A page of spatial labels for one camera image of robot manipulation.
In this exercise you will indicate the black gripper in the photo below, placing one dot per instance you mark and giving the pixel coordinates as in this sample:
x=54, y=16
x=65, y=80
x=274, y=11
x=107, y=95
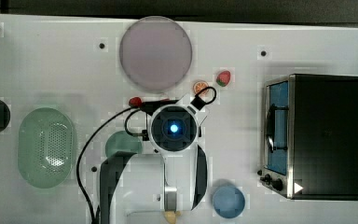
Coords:
x=152, y=106

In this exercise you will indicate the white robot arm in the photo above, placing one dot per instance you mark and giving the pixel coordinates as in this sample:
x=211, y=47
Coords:
x=174, y=179

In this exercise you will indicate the green oval strainer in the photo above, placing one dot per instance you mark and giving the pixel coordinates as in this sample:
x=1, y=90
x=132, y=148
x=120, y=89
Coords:
x=47, y=147

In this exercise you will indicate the small red strawberry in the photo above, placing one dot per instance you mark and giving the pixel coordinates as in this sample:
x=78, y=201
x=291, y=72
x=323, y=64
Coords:
x=135, y=102

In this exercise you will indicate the green metal cup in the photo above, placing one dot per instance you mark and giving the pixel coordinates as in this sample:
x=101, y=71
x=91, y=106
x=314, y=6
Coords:
x=121, y=141

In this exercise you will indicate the orange half slice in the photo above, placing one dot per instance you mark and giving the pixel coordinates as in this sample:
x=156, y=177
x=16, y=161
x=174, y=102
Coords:
x=199, y=86

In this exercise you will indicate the large lilac round plate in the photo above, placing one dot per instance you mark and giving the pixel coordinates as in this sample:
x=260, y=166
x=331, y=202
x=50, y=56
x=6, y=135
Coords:
x=155, y=53

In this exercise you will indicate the large toy strawberry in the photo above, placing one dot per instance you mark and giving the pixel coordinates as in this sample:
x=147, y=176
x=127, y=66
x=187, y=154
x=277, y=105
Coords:
x=223, y=78

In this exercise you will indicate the yellow banana toy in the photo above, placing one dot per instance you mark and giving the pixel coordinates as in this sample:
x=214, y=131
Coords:
x=171, y=217

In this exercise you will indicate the blue bowl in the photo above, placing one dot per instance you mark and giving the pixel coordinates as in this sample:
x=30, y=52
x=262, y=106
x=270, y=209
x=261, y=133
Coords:
x=228, y=201

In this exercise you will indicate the black toaster oven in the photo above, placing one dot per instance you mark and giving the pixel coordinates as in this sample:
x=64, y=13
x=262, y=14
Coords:
x=310, y=137

